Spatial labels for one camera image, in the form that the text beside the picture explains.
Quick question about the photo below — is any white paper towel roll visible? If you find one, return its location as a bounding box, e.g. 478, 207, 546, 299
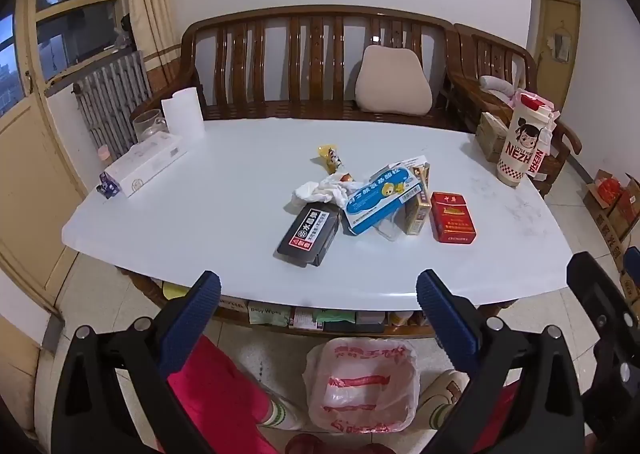
161, 87, 206, 141

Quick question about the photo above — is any open cardboard box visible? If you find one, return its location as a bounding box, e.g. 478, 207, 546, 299
582, 169, 640, 245

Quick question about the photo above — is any hanging paper pad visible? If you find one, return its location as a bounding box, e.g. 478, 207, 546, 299
549, 21, 572, 62

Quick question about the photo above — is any grey rolled cushion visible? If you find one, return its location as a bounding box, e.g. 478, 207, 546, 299
479, 75, 523, 97

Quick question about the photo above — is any white red-printed plastic bag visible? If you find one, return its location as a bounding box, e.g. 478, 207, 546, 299
302, 338, 422, 435

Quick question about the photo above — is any small purple packet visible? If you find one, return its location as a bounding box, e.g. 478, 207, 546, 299
96, 171, 124, 199

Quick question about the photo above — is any red white flat box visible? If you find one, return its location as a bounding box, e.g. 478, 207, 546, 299
292, 306, 318, 330

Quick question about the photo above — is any green soft pack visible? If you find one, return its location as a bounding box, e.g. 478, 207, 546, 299
312, 308, 357, 325

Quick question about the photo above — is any large cartoon printed cup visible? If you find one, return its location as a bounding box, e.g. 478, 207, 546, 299
496, 89, 556, 188

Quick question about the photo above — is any beige cushion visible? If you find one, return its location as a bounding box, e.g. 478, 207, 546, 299
354, 45, 433, 116

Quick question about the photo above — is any wooden slatted bench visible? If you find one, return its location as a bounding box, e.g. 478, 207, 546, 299
179, 5, 468, 132

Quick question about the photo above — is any yellow interior door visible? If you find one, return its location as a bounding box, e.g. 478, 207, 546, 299
537, 0, 582, 107

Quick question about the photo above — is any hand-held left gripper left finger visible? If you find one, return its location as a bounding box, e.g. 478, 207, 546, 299
51, 270, 223, 454

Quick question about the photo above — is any crumpled white tissue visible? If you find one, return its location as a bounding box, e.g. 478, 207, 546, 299
292, 173, 358, 209

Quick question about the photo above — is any grey radiator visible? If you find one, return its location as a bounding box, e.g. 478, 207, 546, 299
74, 50, 153, 162

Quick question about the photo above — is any wooden armchair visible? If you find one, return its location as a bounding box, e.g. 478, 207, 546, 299
447, 23, 583, 197

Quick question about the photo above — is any person's right leg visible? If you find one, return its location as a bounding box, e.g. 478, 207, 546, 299
425, 381, 521, 454

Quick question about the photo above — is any clear plastic wrapper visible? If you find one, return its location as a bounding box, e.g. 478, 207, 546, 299
375, 211, 407, 241

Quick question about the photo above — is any yellow snack wrapper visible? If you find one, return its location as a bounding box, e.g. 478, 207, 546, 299
315, 145, 346, 174

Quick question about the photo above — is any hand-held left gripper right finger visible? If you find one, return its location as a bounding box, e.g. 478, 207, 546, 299
416, 269, 586, 454

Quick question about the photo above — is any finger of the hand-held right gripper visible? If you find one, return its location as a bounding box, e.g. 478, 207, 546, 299
566, 251, 640, 435
622, 246, 640, 285

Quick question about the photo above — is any clear glass jar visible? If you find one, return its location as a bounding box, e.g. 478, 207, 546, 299
132, 109, 168, 142

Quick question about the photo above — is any beige slipper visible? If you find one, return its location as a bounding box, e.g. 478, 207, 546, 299
419, 368, 471, 427

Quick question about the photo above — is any brown box stack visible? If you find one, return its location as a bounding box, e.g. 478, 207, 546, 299
475, 111, 511, 164

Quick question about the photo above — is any printed cardboard box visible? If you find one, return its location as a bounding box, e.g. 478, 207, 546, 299
617, 234, 640, 315

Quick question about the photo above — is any cream framed balcony door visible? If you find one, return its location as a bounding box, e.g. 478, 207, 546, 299
0, 0, 126, 315

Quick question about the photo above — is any long white tissue box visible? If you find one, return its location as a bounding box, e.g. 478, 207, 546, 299
102, 130, 188, 198

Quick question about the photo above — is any baby wipes pack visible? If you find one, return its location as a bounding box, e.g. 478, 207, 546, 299
247, 301, 293, 327

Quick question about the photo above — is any light blue medicine box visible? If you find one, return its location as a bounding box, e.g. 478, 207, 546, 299
342, 163, 423, 236

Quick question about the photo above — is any black printed box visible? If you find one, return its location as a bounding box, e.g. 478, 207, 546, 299
276, 203, 341, 267

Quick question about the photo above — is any gold cigarette pack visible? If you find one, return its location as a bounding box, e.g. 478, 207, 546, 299
405, 163, 432, 236

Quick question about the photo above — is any red cigarette pack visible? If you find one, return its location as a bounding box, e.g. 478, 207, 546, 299
430, 191, 476, 244

